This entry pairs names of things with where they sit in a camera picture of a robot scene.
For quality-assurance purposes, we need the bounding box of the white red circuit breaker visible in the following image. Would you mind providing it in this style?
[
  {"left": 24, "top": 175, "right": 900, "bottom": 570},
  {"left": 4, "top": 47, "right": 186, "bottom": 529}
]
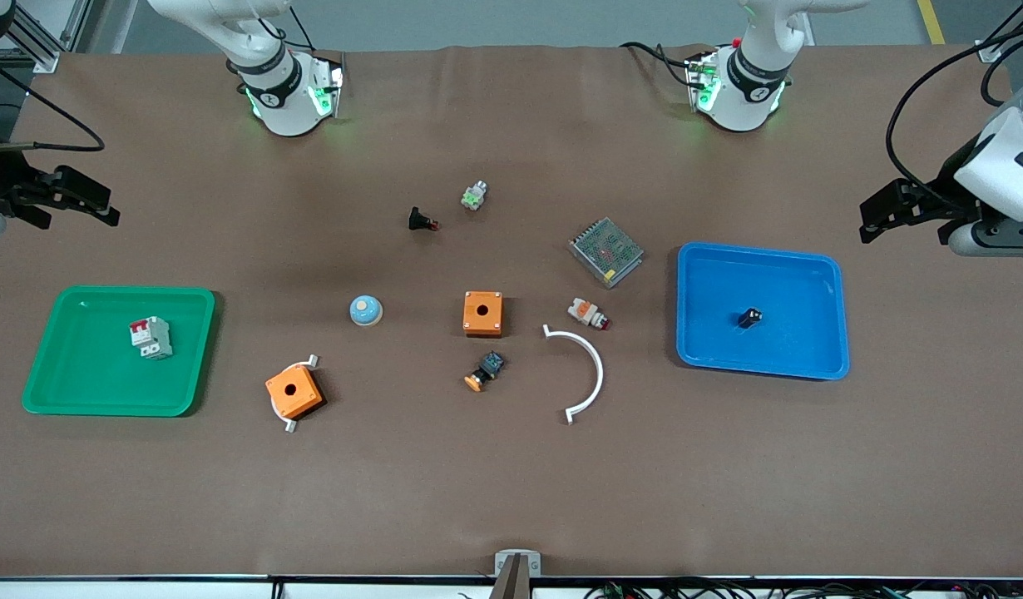
[{"left": 129, "top": 316, "right": 174, "bottom": 360}]

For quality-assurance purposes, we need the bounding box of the blue plastic tray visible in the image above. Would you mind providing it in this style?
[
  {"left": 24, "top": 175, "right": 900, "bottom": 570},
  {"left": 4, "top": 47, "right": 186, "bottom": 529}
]
[{"left": 676, "top": 242, "right": 850, "bottom": 381}]

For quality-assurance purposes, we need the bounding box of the green plastic tray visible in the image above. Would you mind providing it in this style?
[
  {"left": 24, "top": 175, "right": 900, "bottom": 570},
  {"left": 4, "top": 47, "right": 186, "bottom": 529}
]
[{"left": 22, "top": 285, "right": 217, "bottom": 417}]

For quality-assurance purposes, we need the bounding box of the metal mesh power supply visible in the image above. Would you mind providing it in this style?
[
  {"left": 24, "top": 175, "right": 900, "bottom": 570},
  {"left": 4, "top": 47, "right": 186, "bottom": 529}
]
[{"left": 568, "top": 217, "right": 645, "bottom": 290}]

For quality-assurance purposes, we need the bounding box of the orange button box with hole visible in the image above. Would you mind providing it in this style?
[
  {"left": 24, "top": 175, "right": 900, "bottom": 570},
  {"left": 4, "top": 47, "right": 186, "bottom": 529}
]
[
  {"left": 265, "top": 364, "right": 325, "bottom": 420},
  {"left": 463, "top": 290, "right": 505, "bottom": 338}
]

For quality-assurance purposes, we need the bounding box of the black orange push button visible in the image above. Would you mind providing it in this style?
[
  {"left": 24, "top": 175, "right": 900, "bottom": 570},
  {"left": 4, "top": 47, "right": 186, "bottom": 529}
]
[{"left": 464, "top": 351, "right": 506, "bottom": 393}]

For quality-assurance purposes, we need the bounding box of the brown table cover mat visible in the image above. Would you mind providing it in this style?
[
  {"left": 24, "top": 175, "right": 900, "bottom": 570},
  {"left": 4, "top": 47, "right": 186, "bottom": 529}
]
[{"left": 0, "top": 46, "right": 1023, "bottom": 579}]

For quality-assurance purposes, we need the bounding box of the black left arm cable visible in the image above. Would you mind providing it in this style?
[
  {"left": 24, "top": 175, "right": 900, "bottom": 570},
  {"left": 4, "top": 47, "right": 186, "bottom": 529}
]
[{"left": 886, "top": 25, "right": 1023, "bottom": 213}]

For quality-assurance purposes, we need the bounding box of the aluminium frame rail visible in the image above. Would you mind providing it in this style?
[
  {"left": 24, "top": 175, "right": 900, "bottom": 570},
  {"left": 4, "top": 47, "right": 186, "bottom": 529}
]
[
  {"left": 0, "top": 0, "right": 88, "bottom": 74},
  {"left": 977, "top": 0, "right": 1023, "bottom": 64}
]

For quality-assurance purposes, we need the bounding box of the black right base cable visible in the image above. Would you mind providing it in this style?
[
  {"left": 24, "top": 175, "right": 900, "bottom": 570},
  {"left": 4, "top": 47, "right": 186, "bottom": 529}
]
[{"left": 258, "top": 0, "right": 314, "bottom": 52}]

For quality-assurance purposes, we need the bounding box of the black base cable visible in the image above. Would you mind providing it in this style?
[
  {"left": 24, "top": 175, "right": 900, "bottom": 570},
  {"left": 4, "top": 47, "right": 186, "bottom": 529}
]
[
  {"left": 620, "top": 42, "right": 697, "bottom": 89},
  {"left": 258, "top": 0, "right": 314, "bottom": 52}
]

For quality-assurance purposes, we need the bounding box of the black left base cable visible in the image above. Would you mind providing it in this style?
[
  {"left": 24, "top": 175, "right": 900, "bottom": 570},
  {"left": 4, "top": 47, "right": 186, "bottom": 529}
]
[{"left": 620, "top": 42, "right": 697, "bottom": 89}]

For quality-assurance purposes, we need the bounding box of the white orange switch component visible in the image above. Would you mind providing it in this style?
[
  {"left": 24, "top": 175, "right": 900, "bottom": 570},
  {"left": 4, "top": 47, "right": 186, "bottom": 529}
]
[{"left": 567, "top": 299, "right": 611, "bottom": 331}]

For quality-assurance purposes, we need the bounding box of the large white curved bracket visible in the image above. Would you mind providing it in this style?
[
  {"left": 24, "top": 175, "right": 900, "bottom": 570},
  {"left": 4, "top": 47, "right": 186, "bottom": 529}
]
[{"left": 542, "top": 324, "right": 605, "bottom": 425}]

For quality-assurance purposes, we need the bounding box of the black cable bundle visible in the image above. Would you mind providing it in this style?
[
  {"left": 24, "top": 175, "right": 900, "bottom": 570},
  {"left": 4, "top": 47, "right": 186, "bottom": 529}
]
[{"left": 586, "top": 578, "right": 1023, "bottom": 599}]

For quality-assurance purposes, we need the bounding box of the grey camera post bracket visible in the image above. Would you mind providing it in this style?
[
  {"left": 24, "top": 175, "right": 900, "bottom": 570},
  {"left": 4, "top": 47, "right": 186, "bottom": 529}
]
[{"left": 488, "top": 549, "right": 542, "bottom": 599}]

